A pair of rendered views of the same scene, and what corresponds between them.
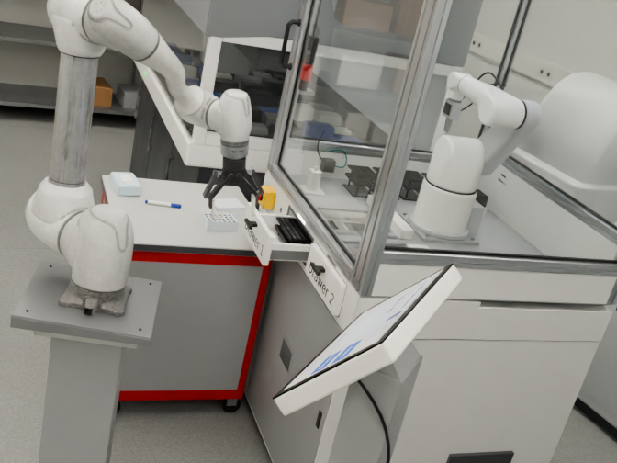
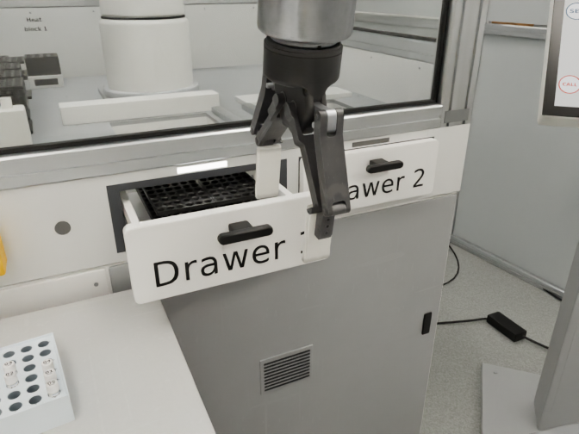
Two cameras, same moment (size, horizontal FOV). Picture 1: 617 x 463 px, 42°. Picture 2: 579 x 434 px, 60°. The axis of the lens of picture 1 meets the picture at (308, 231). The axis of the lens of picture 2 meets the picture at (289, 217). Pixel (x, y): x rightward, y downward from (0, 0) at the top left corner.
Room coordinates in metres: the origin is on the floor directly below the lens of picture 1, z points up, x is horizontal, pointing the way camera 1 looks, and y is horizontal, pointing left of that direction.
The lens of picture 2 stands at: (2.47, 0.78, 1.20)
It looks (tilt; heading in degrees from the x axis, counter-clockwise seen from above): 25 degrees down; 268
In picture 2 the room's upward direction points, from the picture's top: straight up
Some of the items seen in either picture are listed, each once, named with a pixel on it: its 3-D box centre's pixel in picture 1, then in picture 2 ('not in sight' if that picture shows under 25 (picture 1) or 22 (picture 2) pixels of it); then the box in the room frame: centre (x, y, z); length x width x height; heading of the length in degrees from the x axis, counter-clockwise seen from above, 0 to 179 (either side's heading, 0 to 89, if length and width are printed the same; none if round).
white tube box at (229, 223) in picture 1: (218, 221); (24, 386); (2.76, 0.34, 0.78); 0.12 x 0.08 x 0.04; 119
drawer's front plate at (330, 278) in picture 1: (324, 277); (370, 176); (2.29, -0.08, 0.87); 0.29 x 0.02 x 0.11; 23
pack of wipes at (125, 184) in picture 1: (126, 183); not in sight; (2.91, 0.75, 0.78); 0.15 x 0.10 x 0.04; 30
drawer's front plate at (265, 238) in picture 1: (257, 232); (236, 243); (2.53, 0.17, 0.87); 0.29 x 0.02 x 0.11; 23
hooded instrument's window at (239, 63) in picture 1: (270, 57); not in sight; (4.29, 0.41, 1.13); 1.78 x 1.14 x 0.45; 23
